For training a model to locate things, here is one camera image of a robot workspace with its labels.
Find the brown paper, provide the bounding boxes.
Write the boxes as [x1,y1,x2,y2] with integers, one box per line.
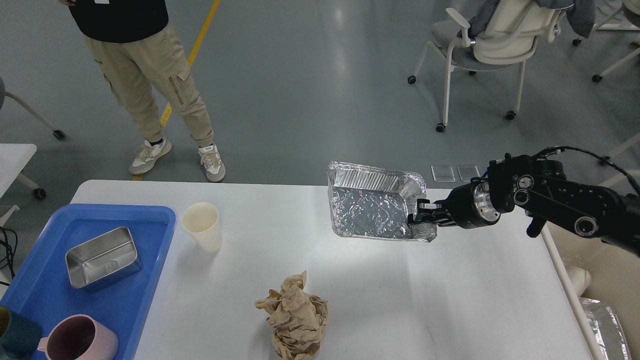
[254,271,329,360]

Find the chair legs at right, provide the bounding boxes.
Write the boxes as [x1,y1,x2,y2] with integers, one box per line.
[572,0,640,188]

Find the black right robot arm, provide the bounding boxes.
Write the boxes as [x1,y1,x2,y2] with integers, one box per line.
[407,146,640,256]

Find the grey jacket on chair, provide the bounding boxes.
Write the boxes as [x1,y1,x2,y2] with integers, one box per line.
[468,0,595,38]

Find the square steel tray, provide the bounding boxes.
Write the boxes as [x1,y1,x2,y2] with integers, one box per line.
[65,227,143,293]

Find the person in beige trousers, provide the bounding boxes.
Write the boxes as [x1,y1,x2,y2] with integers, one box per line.
[62,0,226,183]

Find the white office chair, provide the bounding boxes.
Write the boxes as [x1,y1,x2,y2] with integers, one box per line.
[407,0,566,133]

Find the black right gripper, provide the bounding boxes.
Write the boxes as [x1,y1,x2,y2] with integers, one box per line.
[407,182,501,229]

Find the black cable at left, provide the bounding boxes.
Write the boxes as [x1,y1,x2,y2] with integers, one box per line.
[0,226,19,286]

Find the teal cup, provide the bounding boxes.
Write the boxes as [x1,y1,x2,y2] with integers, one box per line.
[0,306,42,360]

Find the white side table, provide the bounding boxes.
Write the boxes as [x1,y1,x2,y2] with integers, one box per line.
[0,143,47,200]

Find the white paper cup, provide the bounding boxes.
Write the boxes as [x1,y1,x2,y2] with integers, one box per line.
[181,202,223,253]

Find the chair base at left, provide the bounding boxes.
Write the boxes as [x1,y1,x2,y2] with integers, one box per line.
[0,77,67,141]

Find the beige plastic bin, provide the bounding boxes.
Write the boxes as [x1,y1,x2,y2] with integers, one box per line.
[539,218,640,360]

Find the aluminium foil container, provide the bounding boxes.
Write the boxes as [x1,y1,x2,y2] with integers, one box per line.
[327,161,437,243]

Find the blue plastic tray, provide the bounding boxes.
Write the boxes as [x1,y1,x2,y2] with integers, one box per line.
[1,203,176,360]

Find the clear floor socket cover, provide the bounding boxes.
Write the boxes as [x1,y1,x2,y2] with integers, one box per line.
[430,164,482,183]

